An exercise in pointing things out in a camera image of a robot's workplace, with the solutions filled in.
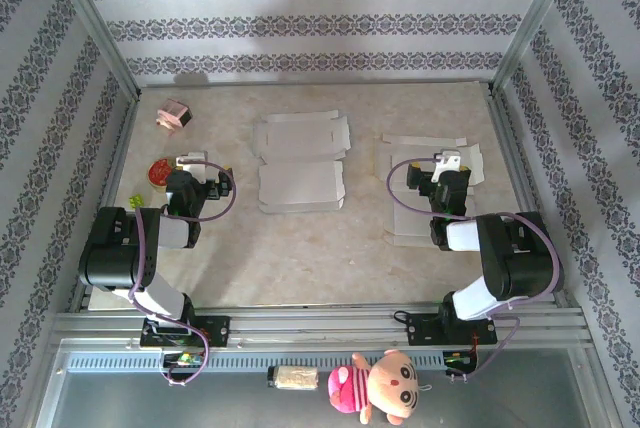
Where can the yellow paper box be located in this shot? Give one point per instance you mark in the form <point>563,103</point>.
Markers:
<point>410,233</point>

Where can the teal paper box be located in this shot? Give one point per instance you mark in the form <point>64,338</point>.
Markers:
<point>300,183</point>

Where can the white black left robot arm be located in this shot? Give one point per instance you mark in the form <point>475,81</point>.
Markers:
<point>115,258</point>

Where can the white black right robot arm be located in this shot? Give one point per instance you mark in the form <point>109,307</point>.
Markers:
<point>505,258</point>

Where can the red round tin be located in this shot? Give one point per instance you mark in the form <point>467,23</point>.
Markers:
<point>160,174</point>

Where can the pink black toy block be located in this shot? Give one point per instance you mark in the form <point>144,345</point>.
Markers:
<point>172,115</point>

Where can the green toy brick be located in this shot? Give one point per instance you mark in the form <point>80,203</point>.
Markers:
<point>136,200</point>

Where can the small circuit board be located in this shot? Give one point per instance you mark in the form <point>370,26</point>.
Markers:
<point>184,359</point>
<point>459,359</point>

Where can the white roll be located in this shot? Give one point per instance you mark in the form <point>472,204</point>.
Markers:
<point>292,378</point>

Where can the pink plush doll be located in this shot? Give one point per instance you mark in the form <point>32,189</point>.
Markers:
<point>375,388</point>

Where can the grey metal tray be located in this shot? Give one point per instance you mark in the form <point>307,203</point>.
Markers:
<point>225,408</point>

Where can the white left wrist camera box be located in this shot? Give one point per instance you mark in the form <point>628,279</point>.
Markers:
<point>192,165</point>

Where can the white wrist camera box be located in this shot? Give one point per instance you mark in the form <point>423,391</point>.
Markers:
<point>192,165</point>
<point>447,163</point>

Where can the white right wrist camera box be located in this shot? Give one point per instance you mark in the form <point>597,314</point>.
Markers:
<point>447,163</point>

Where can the thin aluminium wall rail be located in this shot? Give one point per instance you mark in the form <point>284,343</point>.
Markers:
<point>310,83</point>

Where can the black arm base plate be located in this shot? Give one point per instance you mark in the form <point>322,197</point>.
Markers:
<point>215,330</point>
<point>420,330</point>

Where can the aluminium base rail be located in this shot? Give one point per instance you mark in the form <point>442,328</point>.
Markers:
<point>320,323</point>

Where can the aluminium frame post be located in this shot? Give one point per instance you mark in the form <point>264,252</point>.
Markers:
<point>90,18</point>
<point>537,18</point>

